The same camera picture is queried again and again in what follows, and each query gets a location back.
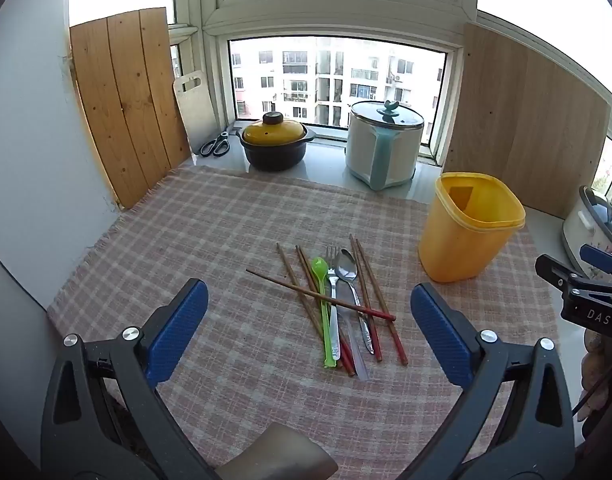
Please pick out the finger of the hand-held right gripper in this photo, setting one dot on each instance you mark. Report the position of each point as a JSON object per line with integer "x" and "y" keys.
{"x": 598, "y": 257}
{"x": 553, "y": 270}

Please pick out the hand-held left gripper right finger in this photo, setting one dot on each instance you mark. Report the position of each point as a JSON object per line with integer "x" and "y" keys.
{"x": 436, "y": 325}

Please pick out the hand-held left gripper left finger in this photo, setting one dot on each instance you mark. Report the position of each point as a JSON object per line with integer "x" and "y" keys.
{"x": 178, "y": 320}

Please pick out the yellow plastic container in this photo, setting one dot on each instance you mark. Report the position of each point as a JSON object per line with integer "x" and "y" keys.
{"x": 456, "y": 245}

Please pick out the metal spoon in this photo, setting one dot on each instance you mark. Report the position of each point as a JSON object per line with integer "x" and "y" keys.
{"x": 347, "y": 267}

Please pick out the metal fork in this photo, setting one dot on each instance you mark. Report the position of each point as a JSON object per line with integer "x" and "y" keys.
{"x": 332, "y": 280}

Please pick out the green plastic spoon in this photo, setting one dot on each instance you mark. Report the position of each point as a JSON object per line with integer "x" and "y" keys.
{"x": 320, "y": 270}

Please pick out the person's right hand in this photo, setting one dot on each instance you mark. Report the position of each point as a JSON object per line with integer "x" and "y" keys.
{"x": 593, "y": 365}

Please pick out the white floral rice cooker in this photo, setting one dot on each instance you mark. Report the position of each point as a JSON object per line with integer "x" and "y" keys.
{"x": 578, "y": 230}

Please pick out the pink plaid tablecloth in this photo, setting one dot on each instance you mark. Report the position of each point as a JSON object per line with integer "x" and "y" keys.
{"x": 210, "y": 220}

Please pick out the light wood panel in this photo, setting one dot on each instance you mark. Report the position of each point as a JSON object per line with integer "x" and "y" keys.
{"x": 526, "y": 120}

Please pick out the stool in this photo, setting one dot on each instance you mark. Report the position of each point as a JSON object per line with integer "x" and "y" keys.
{"x": 286, "y": 450}

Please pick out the black kitchen scissors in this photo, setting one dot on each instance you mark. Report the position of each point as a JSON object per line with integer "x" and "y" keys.
{"x": 220, "y": 145}

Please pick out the white teal electric pot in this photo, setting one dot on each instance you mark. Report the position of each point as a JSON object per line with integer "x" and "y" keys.
{"x": 366, "y": 155}

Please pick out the black clay pot yellow lid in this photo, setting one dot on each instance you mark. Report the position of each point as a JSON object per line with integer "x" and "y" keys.
{"x": 276, "y": 152}

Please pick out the white cutting board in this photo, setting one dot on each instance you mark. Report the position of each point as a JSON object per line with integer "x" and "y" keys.
{"x": 198, "y": 115}

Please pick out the wooden plank board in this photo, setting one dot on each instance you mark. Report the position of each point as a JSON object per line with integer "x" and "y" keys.
{"x": 125, "y": 100}

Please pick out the white window frame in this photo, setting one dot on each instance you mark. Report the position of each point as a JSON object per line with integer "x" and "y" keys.
{"x": 336, "y": 15}

